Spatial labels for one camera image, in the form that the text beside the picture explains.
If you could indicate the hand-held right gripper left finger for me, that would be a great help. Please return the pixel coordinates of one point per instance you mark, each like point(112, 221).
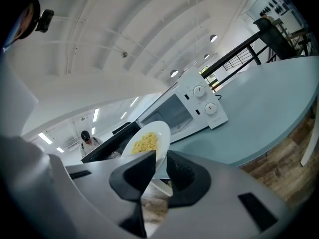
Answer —
point(99, 195)

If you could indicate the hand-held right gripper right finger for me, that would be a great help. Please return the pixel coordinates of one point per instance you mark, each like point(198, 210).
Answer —
point(224, 208)

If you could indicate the yellow noodles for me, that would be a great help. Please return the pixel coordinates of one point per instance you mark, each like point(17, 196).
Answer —
point(145, 143)

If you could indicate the white plate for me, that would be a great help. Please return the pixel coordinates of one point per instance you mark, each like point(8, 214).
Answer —
point(159, 131)

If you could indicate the white microwave oven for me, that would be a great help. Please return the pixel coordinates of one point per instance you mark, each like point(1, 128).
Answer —
point(189, 83)

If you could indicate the row of ceiling light strips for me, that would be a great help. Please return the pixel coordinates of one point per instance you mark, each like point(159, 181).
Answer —
point(96, 114)

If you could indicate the light blue white-legged table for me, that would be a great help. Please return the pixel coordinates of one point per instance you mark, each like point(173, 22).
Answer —
point(261, 96)

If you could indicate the glass entrance doors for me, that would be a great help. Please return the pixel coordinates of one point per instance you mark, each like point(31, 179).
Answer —
point(211, 80)

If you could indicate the dark dome ceiling lamp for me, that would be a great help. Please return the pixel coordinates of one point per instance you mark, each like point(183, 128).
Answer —
point(174, 73)
point(206, 56)
point(213, 38)

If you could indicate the metal ceiling sprinkler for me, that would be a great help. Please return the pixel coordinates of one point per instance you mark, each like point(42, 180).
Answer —
point(124, 54)

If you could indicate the black curved metal railing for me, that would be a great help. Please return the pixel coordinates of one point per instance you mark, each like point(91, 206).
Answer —
point(231, 55)

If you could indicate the black high-backed office chair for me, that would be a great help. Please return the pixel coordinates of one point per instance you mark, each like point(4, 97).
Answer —
point(274, 38)

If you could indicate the person's head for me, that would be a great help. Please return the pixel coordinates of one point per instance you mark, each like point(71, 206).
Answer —
point(25, 19)

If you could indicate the black head-worn camera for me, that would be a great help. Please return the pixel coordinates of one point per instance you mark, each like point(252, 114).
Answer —
point(45, 20)

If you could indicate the group of black wall-hung caps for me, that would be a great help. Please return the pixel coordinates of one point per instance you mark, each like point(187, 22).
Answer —
point(266, 9)

